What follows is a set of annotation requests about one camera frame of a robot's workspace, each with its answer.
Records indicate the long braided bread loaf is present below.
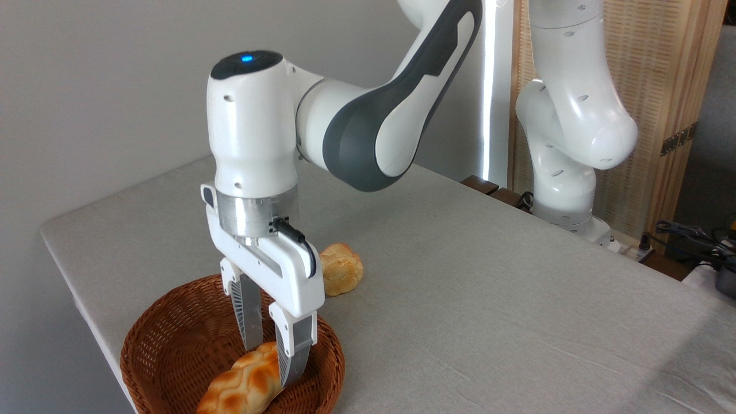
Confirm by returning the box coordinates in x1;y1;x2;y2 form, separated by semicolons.
197;341;286;414

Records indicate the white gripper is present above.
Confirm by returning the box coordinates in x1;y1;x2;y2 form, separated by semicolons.
201;183;325;387

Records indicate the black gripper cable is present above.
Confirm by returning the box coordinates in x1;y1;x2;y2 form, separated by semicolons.
273;217;318;279

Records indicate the dark brown wooden furniture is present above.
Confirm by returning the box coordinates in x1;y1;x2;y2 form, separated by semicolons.
460;175;535;213

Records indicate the black cable bundle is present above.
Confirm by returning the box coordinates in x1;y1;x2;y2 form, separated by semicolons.
654;220;736;272

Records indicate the grey round container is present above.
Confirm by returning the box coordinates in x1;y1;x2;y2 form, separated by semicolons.
715;266;736;298

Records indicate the dark metal screen hinge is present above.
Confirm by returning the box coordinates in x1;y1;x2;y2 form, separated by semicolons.
660;122;699;157

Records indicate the grey tablecloth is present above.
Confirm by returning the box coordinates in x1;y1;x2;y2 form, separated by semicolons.
39;155;736;414

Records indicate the brown woven wicker basket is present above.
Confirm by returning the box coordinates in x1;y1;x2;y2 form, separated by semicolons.
120;274;346;414

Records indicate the round golden bread roll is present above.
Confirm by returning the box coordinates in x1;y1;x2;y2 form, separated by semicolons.
318;243;365;297

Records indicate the wooden bamboo folding screen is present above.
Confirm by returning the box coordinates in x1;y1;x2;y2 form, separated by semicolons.
508;0;728;254

